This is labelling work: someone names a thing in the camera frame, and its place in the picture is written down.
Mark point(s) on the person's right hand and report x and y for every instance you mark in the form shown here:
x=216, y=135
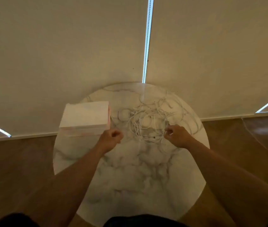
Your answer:
x=177, y=137

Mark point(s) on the person's left hand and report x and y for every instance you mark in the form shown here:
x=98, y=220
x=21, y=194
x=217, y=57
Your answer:
x=111, y=137

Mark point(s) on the white pink box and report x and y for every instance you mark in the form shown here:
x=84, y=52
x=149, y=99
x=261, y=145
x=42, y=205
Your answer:
x=84, y=115

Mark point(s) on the person's right forearm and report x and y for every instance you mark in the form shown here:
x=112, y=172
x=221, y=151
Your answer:
x=231, y=186

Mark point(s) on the person's left forearm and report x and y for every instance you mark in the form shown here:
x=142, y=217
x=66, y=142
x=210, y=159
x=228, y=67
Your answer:
x=72, y=186

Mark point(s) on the round marble table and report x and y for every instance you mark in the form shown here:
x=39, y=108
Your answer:
x=136, y=174

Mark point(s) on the black shorts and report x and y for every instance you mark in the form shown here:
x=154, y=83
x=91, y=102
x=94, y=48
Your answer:
x=143, y=222

